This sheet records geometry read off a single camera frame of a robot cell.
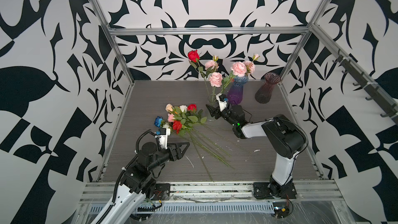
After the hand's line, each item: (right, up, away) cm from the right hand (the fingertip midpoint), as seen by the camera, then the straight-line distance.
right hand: (212, 100), depth 89 cm
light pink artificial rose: (-25, -11, +5) cm, 27 cm away
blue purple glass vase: (+17, +5, +19) cm, 26 cm away
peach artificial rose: (-27, -4, +9) cm, 28 cm away
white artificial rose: (-18, -5, +10) cm, 21 cm away
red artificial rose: (-12, -5, +11) cm, 16 cm away
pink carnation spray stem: (0, +11, -13) cm, 18 cm away
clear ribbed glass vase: (0, 0, -1) cm, 1 cm away
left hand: (-13, -19, -17) cm, 29 cm away
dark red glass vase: (+34, +4, +12) cm, 36 cm away
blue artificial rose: (-32, -13, +4) cm, 35 cm away
